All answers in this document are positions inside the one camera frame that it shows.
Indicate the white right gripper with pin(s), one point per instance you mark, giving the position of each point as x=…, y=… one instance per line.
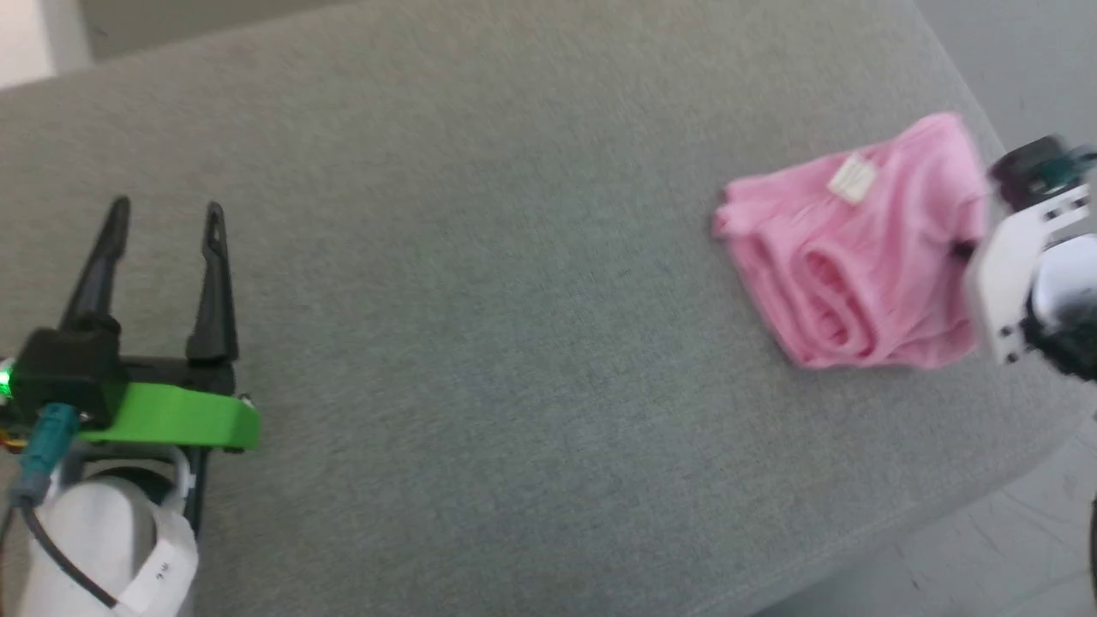
x=1007, y=274

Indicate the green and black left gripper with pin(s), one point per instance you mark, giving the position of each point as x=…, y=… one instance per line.
x=180, y=411

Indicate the pink cloth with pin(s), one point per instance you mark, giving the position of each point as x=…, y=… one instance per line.
x=866, y=266

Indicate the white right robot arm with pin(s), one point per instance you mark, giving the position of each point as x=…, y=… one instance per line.
x=1067, y=300

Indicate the grey fabric sofa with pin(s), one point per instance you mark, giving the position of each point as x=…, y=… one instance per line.
x=514, y=343

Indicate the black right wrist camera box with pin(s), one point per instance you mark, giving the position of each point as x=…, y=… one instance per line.
x=1037, y=171

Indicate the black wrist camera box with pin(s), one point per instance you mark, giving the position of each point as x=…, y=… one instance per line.
x=68, y=373
x=1037, y=171

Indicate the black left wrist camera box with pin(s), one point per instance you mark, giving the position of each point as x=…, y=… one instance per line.
x=68, y=373

